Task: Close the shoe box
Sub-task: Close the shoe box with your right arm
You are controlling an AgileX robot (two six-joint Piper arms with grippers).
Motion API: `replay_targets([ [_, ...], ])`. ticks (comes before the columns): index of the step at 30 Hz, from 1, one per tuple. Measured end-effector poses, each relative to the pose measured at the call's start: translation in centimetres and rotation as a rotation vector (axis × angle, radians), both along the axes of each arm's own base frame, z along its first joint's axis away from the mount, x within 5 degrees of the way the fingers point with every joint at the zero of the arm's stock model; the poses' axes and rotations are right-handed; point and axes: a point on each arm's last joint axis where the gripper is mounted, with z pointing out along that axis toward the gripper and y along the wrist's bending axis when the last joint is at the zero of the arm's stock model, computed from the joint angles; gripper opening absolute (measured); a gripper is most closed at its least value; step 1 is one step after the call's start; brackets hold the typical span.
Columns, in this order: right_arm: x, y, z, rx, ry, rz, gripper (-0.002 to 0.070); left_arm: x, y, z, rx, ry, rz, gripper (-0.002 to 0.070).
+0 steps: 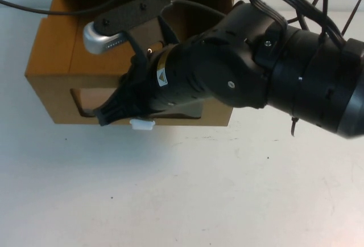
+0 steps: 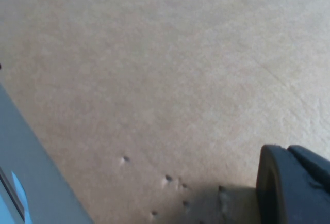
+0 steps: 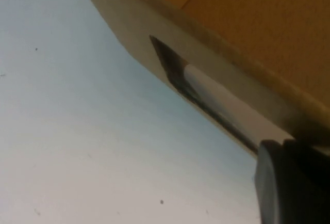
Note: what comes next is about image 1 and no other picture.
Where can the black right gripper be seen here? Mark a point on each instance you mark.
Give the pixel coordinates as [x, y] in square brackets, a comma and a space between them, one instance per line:
[173, 87]

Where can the cardboard drawer with window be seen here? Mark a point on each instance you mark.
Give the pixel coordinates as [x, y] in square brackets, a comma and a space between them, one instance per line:
[45, 93]

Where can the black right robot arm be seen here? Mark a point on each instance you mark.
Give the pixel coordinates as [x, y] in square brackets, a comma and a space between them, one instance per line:
[227, 82]

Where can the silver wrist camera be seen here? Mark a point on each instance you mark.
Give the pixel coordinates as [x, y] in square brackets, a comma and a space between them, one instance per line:
[95, 42]

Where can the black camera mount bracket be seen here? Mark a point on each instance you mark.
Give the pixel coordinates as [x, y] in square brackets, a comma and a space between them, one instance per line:
[128, 13]

